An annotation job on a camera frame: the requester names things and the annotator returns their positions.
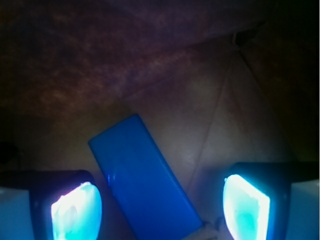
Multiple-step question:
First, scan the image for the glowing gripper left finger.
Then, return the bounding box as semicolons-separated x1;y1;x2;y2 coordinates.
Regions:
0;170;102;240

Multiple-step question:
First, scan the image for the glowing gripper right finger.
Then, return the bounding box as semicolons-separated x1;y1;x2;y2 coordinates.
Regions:
222;162;320;240

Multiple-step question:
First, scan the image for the blue wooden block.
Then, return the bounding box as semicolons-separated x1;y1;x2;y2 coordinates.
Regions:
88;114;202;240

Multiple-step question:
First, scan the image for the brown paper bag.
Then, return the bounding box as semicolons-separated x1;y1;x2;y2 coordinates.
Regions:
0;0;320;240

